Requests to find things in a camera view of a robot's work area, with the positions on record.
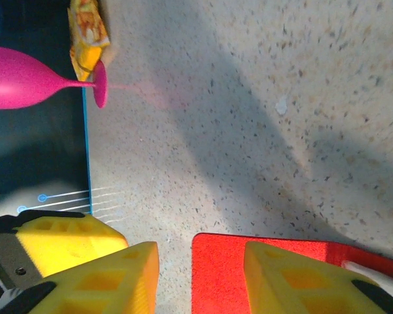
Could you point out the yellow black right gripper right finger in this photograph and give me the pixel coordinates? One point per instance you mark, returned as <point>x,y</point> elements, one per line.
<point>298,288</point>

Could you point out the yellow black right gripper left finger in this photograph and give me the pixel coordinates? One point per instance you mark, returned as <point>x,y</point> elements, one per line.
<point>111,284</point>

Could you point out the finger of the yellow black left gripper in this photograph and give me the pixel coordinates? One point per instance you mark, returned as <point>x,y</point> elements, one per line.
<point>72,242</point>

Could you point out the red card holder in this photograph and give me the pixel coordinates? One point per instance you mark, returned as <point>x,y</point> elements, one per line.
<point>216,278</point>

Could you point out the pink plastic goblet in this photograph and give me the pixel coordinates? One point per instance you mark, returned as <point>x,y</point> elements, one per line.
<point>16,78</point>

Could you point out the yellow snack bag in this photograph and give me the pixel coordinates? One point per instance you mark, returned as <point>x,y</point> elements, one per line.
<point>88,29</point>

